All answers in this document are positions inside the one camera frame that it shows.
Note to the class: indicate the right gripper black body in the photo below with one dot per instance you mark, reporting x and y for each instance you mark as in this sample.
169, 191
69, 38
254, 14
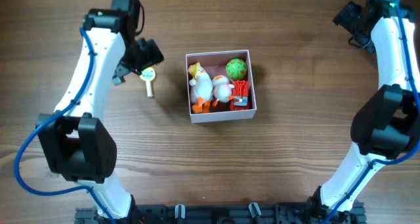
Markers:
348, 19

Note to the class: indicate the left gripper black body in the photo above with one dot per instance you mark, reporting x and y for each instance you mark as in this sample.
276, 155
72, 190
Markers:
130, 70

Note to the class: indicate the yellow wooden rattle toy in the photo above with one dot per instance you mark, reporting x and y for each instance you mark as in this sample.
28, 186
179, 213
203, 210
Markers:
148, 75

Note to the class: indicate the white yellow plush duck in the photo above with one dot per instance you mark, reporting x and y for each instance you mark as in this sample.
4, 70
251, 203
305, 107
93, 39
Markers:
201, 93

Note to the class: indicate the pink cardboard box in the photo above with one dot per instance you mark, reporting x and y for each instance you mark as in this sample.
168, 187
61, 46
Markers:
214, 64

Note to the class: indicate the pink white duck figurine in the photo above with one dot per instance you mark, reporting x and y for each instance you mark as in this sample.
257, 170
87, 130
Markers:
222, 89

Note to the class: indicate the green patterned ball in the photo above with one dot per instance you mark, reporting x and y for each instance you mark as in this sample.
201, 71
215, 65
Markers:
236, 69

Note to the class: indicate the red toy fire truck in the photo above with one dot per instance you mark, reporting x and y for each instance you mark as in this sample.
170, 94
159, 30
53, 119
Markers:
240, 96

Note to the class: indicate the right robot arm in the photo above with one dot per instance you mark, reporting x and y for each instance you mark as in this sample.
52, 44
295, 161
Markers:
385, 131

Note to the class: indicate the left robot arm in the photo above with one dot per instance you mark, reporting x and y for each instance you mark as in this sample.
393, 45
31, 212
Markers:
73, 138

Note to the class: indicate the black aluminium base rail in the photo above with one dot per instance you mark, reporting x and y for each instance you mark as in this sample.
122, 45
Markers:
278, 213

